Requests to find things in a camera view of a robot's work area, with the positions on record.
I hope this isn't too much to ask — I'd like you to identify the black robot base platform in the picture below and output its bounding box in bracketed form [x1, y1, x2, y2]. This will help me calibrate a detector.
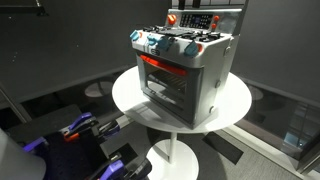
[6, 106, 137, 180]

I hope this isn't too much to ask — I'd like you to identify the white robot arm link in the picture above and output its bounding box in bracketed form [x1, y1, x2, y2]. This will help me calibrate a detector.
[0, 129, 46, 180]

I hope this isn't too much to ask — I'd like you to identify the grey toy stove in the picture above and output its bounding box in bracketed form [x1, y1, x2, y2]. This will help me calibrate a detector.
[130, 9, 245, 129]

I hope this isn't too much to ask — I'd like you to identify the blue stove knob middle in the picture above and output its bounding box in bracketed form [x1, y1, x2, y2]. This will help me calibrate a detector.
[147, 36, 172, 51]

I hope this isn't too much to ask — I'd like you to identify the blue stove knob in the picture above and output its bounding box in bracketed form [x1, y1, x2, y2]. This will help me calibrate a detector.
[184, 41, 199, 57]
[147, 36, 172, 51]
[130, 30, 140, 41]

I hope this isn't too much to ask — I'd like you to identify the blue stove knob right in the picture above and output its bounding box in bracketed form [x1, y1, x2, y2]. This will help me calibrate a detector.
[184, 41, 199, 57]

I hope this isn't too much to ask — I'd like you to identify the blue stove knob far left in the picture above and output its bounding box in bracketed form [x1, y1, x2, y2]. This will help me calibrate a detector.
[130, 30, 140, 41]

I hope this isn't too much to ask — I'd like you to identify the black keypad panel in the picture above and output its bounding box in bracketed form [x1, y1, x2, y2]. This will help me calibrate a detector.
[180, 14, 212, 29]

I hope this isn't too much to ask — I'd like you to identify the top orange panel button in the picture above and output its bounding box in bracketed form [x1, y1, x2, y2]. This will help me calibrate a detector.
[213, 15, 220, 22]

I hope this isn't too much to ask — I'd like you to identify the large orange dial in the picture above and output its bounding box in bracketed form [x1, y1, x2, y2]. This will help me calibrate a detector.
[167, 14, 177, 25]

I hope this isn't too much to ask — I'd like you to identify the blue spring clamp left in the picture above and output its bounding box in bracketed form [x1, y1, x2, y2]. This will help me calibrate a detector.
[22, 112, 121, 153]

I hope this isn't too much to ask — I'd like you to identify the blue spring clamp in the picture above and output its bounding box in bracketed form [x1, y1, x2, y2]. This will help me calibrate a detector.
[85, 153, 152, 180]
[22, 112, 121, 153]

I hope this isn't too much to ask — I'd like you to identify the blue spring clamp right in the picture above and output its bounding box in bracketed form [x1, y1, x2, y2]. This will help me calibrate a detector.
[85, 153, 152, 180]

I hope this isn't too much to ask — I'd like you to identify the orange oven door handle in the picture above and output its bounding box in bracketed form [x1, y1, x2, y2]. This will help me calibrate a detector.
[139, 55, 187, 76]

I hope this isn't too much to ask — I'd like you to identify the round white pedestal table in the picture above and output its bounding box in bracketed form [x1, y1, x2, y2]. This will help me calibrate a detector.
[111, 65, 253, 180]

